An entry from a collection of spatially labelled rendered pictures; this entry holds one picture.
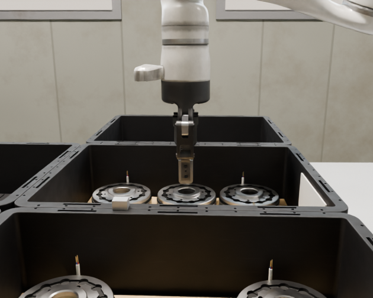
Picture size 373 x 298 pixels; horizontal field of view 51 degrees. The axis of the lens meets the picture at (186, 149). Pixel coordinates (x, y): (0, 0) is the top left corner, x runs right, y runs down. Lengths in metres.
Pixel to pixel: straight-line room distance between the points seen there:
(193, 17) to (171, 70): 0.08
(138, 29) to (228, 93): 0.63
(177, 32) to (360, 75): 2.02
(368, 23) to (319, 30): 1.73
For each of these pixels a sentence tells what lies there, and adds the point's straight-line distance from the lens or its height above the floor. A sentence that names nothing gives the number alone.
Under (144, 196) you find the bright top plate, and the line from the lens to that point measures 0.67.
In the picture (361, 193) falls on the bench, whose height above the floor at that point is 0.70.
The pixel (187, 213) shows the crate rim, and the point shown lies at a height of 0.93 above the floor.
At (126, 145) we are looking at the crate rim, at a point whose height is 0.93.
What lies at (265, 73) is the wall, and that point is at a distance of 2.35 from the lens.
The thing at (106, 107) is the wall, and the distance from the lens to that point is 2.39.
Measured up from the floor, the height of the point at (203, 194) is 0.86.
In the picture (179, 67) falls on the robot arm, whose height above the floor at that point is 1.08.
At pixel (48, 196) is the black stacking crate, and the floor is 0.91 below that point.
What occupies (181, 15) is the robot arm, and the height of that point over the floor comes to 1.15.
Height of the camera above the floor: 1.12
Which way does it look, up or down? 15 degrees down
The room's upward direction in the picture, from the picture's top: straight up
